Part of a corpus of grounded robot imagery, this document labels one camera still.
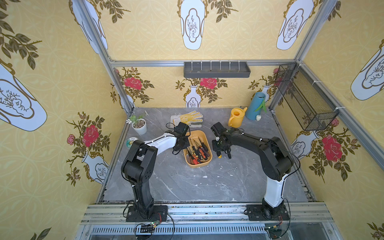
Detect orange black handle screwdriver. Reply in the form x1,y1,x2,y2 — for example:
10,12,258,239
193,140,208,160

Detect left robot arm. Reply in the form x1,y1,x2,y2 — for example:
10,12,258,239
121,123,191,222

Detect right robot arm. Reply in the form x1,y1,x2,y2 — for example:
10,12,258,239
211,122,293,212

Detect yellow white work glove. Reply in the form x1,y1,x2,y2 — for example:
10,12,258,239
170,111,204,128

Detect yellow watering can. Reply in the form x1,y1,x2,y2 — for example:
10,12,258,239
228,107,248,128

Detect white potted succulent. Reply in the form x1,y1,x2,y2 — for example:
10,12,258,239
126,115,147,135

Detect green tape roll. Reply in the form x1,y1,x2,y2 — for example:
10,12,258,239
126,137,138,149

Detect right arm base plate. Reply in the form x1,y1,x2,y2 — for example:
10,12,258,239
244,203,291,221

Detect grey wall shelf rack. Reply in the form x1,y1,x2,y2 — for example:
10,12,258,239
183,61,251,79

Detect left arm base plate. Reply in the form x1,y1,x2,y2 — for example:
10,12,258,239
124,205,168,223

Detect black wire mesh basket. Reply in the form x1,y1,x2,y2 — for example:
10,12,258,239
275,64,339,131

